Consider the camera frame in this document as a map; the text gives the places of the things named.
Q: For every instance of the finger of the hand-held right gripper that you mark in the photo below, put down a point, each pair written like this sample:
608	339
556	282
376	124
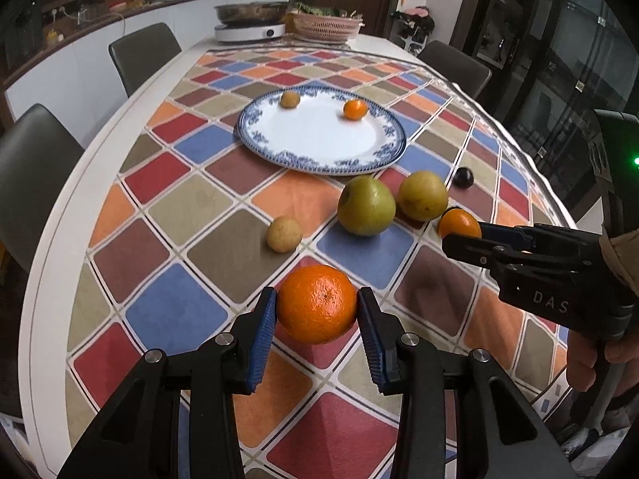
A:
499	231
469	248

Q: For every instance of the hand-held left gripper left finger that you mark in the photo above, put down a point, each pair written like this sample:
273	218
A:
263	332

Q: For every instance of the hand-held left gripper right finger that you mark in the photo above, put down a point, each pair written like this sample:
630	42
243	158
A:
372	332

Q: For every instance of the small mandarin orange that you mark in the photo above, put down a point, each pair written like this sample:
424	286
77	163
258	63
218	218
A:
355	110
459	222

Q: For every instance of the large mandarin orange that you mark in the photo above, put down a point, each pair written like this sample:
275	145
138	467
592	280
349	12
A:
318	304

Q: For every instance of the yellow pear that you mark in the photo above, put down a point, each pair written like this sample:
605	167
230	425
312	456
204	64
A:
423	195

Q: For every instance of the small tan round fruit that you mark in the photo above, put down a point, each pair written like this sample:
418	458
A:
283	234

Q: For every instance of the green pear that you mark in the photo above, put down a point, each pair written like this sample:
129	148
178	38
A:
367	205

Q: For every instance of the blue patterned white plate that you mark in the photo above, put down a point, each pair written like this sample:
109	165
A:
314	134

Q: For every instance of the person's right hand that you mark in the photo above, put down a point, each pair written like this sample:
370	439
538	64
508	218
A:
584	362

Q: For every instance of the colourful diamond tablecloth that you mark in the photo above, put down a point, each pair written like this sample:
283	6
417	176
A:
214	254

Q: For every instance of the grey dining chair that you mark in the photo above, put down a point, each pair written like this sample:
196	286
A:
454	67
35	179
145	55

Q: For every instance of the glass sliding door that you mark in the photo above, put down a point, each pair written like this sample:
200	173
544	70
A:
549	60

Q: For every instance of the shoe rack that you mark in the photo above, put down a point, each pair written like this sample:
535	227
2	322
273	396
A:
414	27

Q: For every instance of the small brown round fruit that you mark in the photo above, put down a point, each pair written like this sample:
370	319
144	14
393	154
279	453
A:
289	99

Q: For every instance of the pink plastic basket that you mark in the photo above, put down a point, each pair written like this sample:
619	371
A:
324	29

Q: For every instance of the green leafy vegetables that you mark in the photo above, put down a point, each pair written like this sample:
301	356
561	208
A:
319	10

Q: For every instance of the white induction cooker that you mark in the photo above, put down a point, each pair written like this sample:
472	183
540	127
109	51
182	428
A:
249	33

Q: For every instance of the white kitchen counter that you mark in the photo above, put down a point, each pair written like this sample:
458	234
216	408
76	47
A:
85	65

